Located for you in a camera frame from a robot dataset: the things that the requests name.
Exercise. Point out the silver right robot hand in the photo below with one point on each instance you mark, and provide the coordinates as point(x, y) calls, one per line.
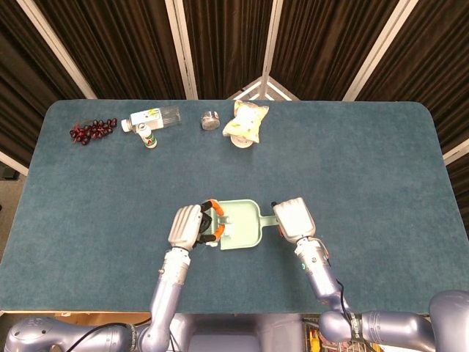
point(295, 220)

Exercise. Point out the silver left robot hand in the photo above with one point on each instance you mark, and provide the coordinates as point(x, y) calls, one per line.
point(185, 227)

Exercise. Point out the light green hand broom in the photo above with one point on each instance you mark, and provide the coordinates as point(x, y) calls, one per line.
point(221, 220)

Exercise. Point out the light green plastic dustpan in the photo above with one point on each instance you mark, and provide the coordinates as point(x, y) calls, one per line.
point(249, 223)

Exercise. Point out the lilac right robot arm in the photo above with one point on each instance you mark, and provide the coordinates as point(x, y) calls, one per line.
point(318, 275)

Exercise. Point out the lilac left robot arm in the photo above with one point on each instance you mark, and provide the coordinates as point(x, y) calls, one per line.
point(168, 289)

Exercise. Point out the blue felt table cover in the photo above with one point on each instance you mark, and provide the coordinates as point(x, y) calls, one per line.
point(234, 172)

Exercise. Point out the white paper cup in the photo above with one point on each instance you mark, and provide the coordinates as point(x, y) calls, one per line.
point(242, 143)

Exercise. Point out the small white green-label bottle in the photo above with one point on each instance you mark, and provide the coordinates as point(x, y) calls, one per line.
point(148, 138)

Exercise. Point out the yellow snack bag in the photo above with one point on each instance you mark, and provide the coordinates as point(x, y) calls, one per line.
point(245, 121)

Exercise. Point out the clear plastic water bottle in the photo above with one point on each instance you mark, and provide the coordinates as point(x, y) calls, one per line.
point(154, 117)

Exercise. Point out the lilac robot torso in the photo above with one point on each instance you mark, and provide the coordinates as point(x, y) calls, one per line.
point(227, 333)

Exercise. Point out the brown cardboard box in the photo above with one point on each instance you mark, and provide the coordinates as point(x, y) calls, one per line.
point(110, 317)

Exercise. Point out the dark red grape bunch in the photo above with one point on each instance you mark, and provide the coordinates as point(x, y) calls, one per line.
point(91, 130)

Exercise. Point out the white screen base foot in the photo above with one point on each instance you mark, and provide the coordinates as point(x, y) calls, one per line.
point(265, 86)

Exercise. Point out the dark curtain screen panel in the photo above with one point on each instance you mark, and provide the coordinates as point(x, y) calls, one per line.
point(227, 44)
point(439, 73)
point(322, 47)
point(22, 91)
point(117, 47)

